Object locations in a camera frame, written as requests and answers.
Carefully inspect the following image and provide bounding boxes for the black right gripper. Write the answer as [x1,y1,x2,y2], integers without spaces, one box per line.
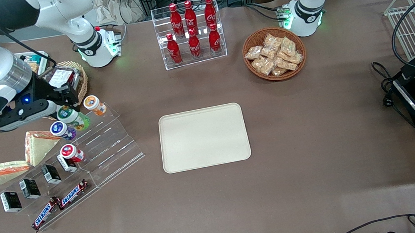
[5,68,81,115]

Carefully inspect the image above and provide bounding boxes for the green gum bottle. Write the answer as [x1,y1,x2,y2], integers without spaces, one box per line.
[56,103,92,134]

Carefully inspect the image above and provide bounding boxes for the orange gum bottle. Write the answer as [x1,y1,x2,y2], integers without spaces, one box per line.
[83,94,108,118]

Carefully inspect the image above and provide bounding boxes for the purple gum bottle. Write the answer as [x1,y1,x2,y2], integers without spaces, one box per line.
[49,119,78,144]

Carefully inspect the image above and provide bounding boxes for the white rectangular snack tray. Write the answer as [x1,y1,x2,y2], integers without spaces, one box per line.
[13,49,52,79]

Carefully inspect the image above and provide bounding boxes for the red gum bottle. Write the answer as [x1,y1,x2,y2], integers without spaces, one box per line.
[59,142,86,165]

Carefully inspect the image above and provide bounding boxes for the beige plastic tray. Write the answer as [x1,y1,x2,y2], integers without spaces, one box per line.
[156,101,254,175]

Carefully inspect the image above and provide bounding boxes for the red white cardboard box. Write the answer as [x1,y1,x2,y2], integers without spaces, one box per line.
[46,66,78,90]

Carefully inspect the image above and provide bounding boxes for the oval woven basket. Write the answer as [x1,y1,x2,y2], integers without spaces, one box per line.
[38,59,92,111]

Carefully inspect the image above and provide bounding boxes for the black plastic food container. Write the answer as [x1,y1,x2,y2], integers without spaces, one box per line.
[43,63,85,97]

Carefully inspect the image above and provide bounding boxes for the rice cracker packet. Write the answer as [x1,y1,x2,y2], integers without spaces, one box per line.
[27,60,41,75]

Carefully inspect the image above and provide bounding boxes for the blue snack packet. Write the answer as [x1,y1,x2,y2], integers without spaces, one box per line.
[25,53,44,64]

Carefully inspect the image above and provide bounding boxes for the triangular wrapped sandwich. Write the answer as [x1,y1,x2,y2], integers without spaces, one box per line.
[21,127,64,169]

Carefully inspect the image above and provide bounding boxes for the small black carton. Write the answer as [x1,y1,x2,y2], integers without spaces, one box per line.
[18,177,42,201]
[40,162,63,187]
[0,190,24,214]
[56,152,79,175]

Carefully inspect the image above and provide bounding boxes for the clear acrylic step display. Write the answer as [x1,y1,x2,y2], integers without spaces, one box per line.
[0,99,153,233]

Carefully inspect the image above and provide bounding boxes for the crumpled beige paper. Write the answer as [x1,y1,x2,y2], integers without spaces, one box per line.
[92,0,147,28]

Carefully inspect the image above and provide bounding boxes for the snickers chocolate bar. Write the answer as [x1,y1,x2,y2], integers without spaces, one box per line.
[54,179,92,211]
[28,195,64,232]

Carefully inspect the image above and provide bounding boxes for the wrapped cucumber carrot sandwich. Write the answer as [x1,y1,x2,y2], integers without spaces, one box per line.
[0,159,33,189]

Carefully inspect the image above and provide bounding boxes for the red cola bottle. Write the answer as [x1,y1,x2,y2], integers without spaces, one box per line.
[202,0,219,31]
[186,28,203,61]
[168,2,186,40]
[207,23,223,56]
[182,0,200,36]
[165,32,184,66]

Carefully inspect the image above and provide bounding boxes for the clear acrylic bottle rack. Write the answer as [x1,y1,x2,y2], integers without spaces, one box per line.
[149,0,230,73]

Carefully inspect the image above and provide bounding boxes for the round brown wicker basket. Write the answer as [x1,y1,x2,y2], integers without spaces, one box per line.
[240,23,310,85]

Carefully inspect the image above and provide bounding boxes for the clear cracker snack packet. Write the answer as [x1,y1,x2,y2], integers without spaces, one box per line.
[260,45,280,62]
[270,65,289,78]
[280,35,298,57]
[263,32,283,50]
[250,54,277,78]
[276,57,300,73]
[288,50,305,66]
[243,45,265,61]

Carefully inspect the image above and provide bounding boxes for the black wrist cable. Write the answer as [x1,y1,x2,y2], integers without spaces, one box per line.
[0,0,59,75]

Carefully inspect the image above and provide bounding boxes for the black arm base cables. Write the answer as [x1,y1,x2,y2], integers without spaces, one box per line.
[245,0,284,25]

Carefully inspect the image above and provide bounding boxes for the black looped power cable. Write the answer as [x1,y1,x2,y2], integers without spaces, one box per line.
[371,57,415,133]

